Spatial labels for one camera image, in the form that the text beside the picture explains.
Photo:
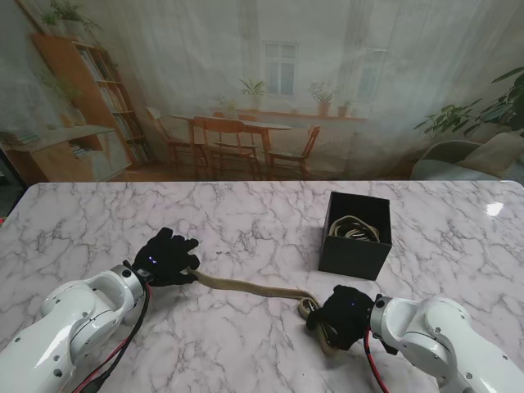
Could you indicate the black panel beside backdrop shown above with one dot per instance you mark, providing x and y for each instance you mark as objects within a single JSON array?
[{"x": 6, "y": 192}]

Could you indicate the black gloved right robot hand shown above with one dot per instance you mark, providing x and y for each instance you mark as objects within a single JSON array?
[{"x": 344, "y": 317}]

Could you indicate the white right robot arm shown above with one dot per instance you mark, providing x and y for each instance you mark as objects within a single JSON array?
[{"x": 442, "y": 344}]

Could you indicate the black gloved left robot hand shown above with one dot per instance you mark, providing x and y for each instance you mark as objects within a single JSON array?
[{"x": 168, "y": 260}]

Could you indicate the dark brown woven belt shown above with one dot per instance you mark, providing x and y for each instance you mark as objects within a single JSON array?
[{"x": 353, "y": 233}]

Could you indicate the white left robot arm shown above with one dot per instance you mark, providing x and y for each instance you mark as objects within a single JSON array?
[{"x": 65, "y": 331}]

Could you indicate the black belt storage box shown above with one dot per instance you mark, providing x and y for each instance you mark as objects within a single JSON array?
[{"x": 352, "y": 258}]

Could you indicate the beige woven belt double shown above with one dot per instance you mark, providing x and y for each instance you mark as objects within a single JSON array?
[
  {"x": 356, "y": 227},
  {"x": 254, "y": 287}
]

